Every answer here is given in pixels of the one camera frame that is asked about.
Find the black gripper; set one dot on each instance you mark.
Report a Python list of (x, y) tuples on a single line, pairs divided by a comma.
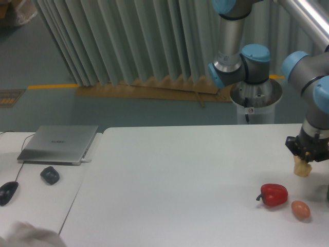
[(308, 148)]

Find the pale bread piece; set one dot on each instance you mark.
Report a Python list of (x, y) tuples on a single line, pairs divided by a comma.
[(301, 167)]

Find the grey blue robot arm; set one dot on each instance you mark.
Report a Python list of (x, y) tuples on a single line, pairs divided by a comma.
[(246, 70)]

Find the red bell pepper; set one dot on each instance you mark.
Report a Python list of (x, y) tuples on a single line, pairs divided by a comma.
[(273, 194)]

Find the brown egg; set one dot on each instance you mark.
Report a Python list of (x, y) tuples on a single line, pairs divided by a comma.
[(300, 209)]

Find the brown cardboard sheet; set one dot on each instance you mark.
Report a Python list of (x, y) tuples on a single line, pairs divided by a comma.
[(201, 91)]

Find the white usb plug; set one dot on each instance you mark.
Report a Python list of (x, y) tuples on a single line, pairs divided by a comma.
[(87, 160)]

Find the grey pleated curtain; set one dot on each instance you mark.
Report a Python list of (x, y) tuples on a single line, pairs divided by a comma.
[(113, 41)]

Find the silver laptop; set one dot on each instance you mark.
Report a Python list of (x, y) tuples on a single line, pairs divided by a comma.
[(58, 144)]

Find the small black gadget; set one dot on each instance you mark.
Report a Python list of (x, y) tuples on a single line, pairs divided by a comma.
[(50, 175)]

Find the white cloth sleeve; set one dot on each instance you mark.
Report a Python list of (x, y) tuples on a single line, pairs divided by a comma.
[(25, 234)]

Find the black computer mouse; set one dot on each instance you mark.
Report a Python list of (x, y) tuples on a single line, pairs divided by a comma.
[(7, 192)]

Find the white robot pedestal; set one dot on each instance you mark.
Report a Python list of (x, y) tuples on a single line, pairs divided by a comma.
[(255, 104)]

